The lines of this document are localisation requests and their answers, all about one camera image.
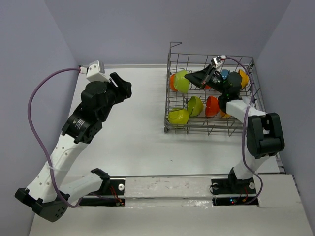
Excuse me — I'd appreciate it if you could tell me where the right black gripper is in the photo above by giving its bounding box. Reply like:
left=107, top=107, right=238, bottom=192
left=185, top=63, right=228, bottom=95

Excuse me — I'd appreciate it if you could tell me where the white square bowl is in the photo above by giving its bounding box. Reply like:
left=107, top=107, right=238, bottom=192
left=174, top=70, right=190, bottom=94

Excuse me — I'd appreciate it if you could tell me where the white orange-bottom bowl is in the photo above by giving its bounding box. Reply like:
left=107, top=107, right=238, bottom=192
left=170, top=74, right=177, bottom=92

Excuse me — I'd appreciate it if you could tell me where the blue bowl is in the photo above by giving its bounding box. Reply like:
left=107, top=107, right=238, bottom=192
left=221, top=69, right=230, bottom=80

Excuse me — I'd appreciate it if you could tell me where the green bowl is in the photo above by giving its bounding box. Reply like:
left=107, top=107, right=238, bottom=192
left=168, top=108, right=189, bottom=124
left=187, top=96, right=203, bottom=117

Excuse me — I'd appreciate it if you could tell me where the orange bowl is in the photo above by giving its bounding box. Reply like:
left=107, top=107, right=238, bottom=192
left=205, top=96, right=220, bottom=117

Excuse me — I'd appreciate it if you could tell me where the large yellow bowl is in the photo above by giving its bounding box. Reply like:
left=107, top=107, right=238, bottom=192
left=238, top=69, right=250, bottom=89

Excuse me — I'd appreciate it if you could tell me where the white round bowl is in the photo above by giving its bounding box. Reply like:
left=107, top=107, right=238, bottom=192
left=242, top=96, right=253, bottom=107

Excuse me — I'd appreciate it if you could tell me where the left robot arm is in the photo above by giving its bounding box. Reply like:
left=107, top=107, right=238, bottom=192
left=15, top=72, right=132, bottom=222

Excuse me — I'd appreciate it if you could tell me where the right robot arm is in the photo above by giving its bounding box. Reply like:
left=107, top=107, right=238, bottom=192
left=185, top=67, right=285, bottom=195

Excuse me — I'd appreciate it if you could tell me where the grey wire dish rack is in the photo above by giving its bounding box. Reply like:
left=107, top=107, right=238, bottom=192
left=164, top=42, right=265, bottom=136

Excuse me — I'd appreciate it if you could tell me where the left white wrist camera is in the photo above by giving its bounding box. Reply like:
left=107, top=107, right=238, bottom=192
left=79, top=60, right=110, bottom=82

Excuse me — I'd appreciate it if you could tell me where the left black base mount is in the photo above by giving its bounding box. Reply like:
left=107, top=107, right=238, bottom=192
left=79, top=168, right=126, bottom=207

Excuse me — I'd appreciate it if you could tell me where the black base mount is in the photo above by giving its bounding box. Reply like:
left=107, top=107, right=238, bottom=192
left=209, top=169, right=259, bottom=206
left=79, top=168, right=126, bottom=207

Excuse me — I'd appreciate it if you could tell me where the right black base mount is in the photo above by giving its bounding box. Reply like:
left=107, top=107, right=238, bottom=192
left=209, top=169, right=259, bottom=206

